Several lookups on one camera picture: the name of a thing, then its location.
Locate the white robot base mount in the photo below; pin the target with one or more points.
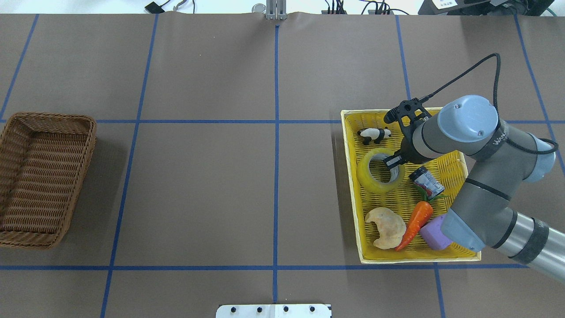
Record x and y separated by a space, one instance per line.
300 310

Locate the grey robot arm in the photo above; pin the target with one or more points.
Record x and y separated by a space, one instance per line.
504 157

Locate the yellow woven basket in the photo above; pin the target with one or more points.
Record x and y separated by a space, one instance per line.
450 170

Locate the toy croissant bread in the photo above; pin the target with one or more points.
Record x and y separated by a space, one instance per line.
390 225

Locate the black monitor base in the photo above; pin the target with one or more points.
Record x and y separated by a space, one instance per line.
484 7

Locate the grey metal clamp bracket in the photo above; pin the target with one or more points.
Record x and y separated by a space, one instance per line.
276 10

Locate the brown wicker basket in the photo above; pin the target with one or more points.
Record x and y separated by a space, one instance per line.
44 159

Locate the orange toy carrot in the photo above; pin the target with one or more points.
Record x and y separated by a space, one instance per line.
421 214

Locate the yellow tape roll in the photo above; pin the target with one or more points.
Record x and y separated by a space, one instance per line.
371 183

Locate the panda figurine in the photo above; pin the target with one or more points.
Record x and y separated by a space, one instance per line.
374 135

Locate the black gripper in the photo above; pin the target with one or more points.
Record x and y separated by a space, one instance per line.
409 153

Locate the purple foam block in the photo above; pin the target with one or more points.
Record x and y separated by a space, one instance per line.
433 236

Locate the small toy can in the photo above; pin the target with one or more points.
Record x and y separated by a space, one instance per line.
426 183

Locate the black device on desk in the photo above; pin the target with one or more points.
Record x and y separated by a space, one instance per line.
153 8

